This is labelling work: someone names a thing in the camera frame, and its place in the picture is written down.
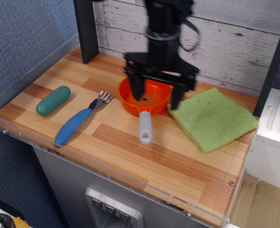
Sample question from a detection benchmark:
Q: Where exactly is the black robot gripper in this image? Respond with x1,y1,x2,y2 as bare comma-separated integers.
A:
124,33,199,110

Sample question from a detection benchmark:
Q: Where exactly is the green toy cucumber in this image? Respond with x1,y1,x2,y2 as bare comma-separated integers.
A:
36,85,71,116

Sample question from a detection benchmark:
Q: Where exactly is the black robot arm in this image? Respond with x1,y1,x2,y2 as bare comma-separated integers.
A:
124,0,199,110

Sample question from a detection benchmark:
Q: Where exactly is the green microfibre cloth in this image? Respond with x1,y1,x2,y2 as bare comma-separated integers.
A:
168,88,259,153

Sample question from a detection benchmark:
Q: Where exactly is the grey cabinet with button panel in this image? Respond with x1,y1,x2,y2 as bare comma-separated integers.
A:
34,148,206,228

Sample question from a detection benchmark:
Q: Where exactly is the white ribbed box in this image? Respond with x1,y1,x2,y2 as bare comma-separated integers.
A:
245,89,280,188

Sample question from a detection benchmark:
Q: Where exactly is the clear acrylic table guard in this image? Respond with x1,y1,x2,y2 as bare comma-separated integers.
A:
0,35,254,228

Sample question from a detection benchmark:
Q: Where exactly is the yellow and black object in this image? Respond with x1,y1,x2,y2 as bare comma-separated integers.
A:
0,213,30,228

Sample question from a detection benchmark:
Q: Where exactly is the orange pot grey handle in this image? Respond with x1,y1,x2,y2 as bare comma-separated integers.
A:
118,77,172,145

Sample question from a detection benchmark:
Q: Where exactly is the blue handled metal fork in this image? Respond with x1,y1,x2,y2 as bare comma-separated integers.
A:
54,91,113,147

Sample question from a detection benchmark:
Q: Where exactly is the black left frame post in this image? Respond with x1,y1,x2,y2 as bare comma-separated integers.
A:
73,0,99,64

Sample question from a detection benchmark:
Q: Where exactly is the black frame post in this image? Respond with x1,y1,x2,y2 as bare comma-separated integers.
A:
73,0,99,64
253,39,280,117

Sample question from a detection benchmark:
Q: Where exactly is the black right frame post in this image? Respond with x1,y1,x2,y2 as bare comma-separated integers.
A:
253,39,280,117

